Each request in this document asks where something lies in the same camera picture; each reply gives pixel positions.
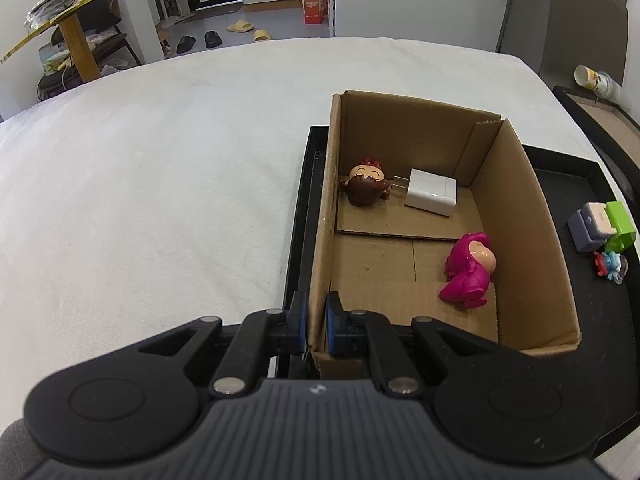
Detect brown cardboard box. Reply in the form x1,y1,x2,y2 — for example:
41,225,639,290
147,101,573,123
306,90,585,382

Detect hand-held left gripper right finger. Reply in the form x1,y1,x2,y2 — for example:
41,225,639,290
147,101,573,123
325,291,523,400

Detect black side tray with cardboard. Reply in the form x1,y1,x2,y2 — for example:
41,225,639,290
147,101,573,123
552,85,640,211

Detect stack of paper cups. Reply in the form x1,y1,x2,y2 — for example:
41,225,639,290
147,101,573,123
574,64,623,104

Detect dark stool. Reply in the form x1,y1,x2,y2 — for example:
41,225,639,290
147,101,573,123
37,0,142,102

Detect dark door mat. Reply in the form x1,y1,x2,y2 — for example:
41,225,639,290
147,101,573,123
192,2,244,24

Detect grey chair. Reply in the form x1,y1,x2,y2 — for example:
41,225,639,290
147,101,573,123
495,0,630,92

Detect small blue figurine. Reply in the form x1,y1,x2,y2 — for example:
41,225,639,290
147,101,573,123
593,251,629,284

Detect purple and white toy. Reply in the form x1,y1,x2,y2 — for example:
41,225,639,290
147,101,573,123
567,202,619,254

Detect white charger plug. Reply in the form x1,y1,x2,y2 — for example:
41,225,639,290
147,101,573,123
392,168,458,217

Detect brown-haired doll figurine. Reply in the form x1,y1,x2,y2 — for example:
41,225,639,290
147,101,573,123
341,157,392,207

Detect orange cardboard box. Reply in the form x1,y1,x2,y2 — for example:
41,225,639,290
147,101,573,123
298,0,329,25

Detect green house toy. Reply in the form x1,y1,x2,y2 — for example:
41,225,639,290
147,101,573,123
602,201,639,254

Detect pink figurine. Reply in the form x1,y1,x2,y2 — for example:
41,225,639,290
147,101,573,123
439,231,498,310

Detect round yellow side table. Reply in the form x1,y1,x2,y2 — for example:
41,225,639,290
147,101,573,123
0,0,140,84

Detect black bowls in plastic bag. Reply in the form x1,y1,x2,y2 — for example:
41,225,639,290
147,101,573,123
26,0,82,29

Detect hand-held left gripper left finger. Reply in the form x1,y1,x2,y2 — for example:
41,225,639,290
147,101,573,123
135,291,309,401

